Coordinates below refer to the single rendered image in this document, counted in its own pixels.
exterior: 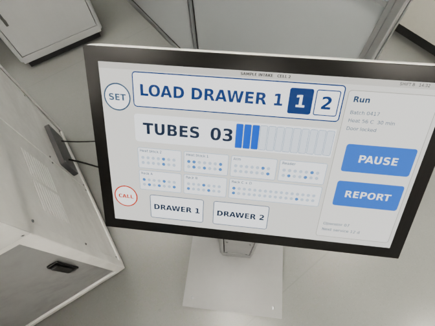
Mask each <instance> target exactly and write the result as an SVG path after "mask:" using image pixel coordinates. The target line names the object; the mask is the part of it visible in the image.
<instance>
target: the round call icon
mask: <svg viewBox="0 0 435 326"><path fill-rule="evenodd" d="M113 193H114V200H115V206H125V207H131V208H139V194H138V186H130V185H123V184H113Z"/></svg>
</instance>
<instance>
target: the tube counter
mask: <svg viewBox="0 0 435 326"><path fill-rule="evenodd" d="M336 133H337V129H324V128H316V127H300V126H291V125H275V124H259V123H250V122H235V121H226V120H210V119H209V129H208V147H216V148H223V149H238V150H246V151H261V152H268V153H283V154H291V155H305V156H314V157H328V158H331V153H332V150H333V145H334V141H335V136H336Z"/></svg>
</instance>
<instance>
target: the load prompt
mask: <svg viewBox="0 0 435 326"><path fill-rule="evenodd" d="M131 81H132V91H133V106H134V107H145V108H154V109H170V110H179V111H195V112H204V113H221V114H237V115H246V116H262V117H271V118H287V119H296V120H312V121H321V122H338V123H339V119H340V114H341V111H342V105H343V102H344V97H345V94H346V88H347V85H338V84H328V83H309V82H299V81H280V80H261V79H250V78H231V77H221V76H203V75H193V74H174V73H163V72H144V71H131Z"/></svg>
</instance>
